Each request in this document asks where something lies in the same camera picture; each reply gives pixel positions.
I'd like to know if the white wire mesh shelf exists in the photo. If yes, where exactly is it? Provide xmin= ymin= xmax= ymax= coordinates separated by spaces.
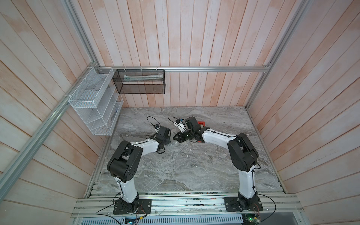
xmin=69 ymin=67 xmax=124 ymax=136

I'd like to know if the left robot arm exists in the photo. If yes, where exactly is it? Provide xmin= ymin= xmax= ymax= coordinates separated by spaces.
xmin=107 ymin=126 xmax=171 ymax=203

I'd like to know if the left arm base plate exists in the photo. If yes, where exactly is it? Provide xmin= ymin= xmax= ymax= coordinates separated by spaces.
xmin=113 ymin=199 xmax=152 ymax=215

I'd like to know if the black wire mesh basket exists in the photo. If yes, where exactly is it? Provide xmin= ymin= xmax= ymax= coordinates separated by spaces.
xmin=112 ymin=69 xmax=166 ymax=94

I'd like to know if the red tape dispenser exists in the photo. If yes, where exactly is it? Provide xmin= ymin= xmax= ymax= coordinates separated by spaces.
xmin=196 ymin=121 xmax=207 ymax=143

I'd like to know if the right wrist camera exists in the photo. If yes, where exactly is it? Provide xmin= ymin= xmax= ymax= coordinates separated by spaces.
xmin=175 ymin=119 xmax=187 ymax=132

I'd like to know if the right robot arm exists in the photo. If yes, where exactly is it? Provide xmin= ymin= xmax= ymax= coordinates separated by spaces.
xmin=173 ymin=117 xmax=262 ymax=212

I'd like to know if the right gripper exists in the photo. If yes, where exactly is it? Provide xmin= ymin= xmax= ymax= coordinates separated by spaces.
xmin=172 ymin=130 xmax=195 ymax=143

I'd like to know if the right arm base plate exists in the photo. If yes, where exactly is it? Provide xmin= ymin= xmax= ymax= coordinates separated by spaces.
xmin=224 ymin=196 xmax=263 ymax=212

